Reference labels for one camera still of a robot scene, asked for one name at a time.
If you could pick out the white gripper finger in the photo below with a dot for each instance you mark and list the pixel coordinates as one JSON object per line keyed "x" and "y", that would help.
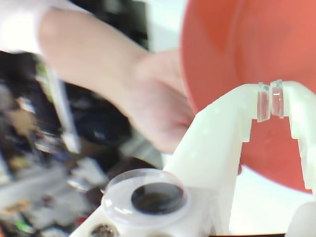
{"x": 303, "y": 111}
{"x": 212, "y": 138}

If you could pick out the orange plate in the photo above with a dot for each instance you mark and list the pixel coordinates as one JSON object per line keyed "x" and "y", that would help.
{"x": 247, "y": 37}

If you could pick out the bare forearm of person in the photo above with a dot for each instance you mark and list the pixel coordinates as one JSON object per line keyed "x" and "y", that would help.
{"x": 81, "y": 49}

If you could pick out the bare hand of person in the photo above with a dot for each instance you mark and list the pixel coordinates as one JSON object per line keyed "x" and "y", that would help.
{"x": 158, "y": 103}

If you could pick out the plastic googly eye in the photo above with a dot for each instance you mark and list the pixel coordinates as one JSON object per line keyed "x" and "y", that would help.
{"x": 155, "y": 197}

